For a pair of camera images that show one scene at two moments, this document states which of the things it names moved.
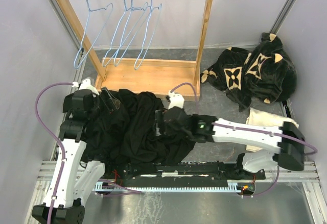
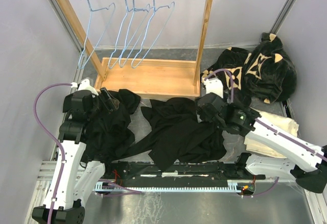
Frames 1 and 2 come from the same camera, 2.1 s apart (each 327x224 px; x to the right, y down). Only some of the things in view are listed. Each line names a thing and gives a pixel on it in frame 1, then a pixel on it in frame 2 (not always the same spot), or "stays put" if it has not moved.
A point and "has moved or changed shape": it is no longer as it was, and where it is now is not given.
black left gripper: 113,103 stays put
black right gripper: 158,120 → 199,113
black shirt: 129,134 has moved or changed shape
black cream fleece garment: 266,74 stays put
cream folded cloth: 259,117 stays put
